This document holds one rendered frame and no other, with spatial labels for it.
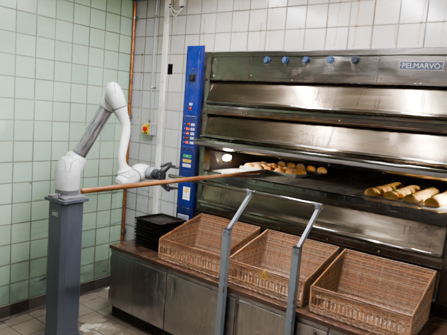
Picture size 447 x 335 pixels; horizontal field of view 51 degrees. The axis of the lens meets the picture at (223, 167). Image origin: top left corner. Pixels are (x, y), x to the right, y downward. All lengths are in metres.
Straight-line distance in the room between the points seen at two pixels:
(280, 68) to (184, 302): 1.73
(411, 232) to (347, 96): 0.92
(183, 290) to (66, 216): 0.91
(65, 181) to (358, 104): 1.94
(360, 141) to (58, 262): 2.11
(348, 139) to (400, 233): 0.65
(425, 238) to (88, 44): 2.86
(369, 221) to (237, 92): 1.33
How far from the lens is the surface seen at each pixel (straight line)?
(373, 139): 3.02
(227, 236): 2.85
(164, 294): 3.39
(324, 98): 3.14
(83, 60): 3.99
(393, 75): 3.01
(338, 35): 3.16
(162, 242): 3.37
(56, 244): 3.32
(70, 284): 3.40
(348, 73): 3.11
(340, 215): 3.13
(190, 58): 3.78
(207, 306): 3.15
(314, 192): 3.17
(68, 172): 3.22
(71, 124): 3.93
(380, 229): 3.04
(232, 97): 3.51
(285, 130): 3.27
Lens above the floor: 1.65
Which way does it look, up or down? 7 degrees down
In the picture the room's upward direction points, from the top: 4 degrees clockwise
